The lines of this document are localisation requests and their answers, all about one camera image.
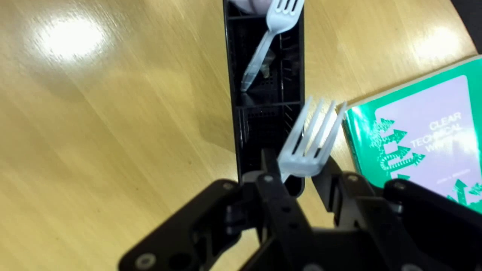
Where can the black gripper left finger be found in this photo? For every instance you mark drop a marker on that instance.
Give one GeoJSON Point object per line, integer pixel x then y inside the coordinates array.
{"type": "Point", "coordinates": [271, 201]}

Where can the green and white book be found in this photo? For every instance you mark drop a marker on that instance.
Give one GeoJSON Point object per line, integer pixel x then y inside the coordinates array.
{"type": "Point", "coordinates": [426, 125]}

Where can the white plastic fork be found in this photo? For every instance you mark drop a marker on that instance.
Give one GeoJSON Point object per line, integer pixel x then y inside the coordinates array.
{"type": "Point", "coordinates": [306, 155]}
{"type": "Point", "coordinates": [275, 23]}

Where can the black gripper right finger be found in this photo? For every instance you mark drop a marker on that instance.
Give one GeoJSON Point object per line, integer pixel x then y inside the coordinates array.
{"type": "Point", "coordinates": [400, 220]}

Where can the black perforated cutlery rack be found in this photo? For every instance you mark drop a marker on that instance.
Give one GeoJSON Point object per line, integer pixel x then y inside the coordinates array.
{"type": "Point", "coordinates": [294, 76]}

